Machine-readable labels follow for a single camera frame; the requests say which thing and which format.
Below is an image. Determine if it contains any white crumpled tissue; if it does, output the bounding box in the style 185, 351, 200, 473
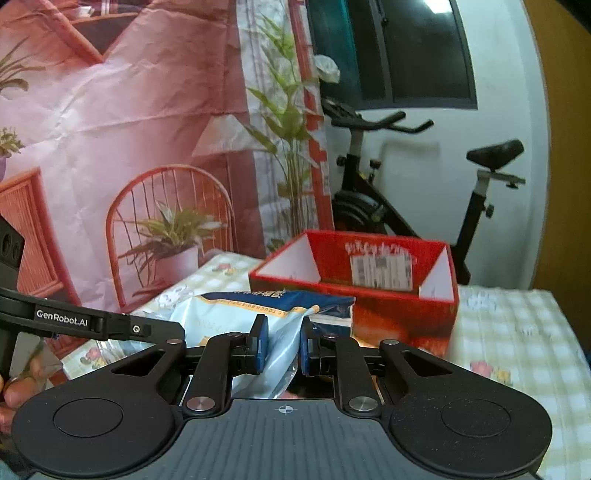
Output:
314, 54, 341, 84

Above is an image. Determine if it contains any pink printed backdrop cloth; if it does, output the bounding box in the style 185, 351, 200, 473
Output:
1, 1, 334, 312

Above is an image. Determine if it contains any person's left hand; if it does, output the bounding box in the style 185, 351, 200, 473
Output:
0, 353, 48, 435

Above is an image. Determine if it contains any blue white plastic snack bag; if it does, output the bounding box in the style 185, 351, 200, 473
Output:
168, 291, 356, 399

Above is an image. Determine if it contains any dark window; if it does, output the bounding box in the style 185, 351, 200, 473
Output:
307, 0, 478, 111

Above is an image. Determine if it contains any checked bunny tablecloth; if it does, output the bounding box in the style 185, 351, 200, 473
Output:
62, 253, 590, 479

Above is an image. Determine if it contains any black exercise bike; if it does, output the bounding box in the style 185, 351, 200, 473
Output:
320, 97, 528, 286

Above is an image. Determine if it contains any red strawberry cardboard box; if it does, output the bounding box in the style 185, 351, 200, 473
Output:
249, 230, 459, 357

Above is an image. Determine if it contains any wooden door panel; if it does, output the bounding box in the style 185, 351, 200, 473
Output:
523, 0, 591, 292

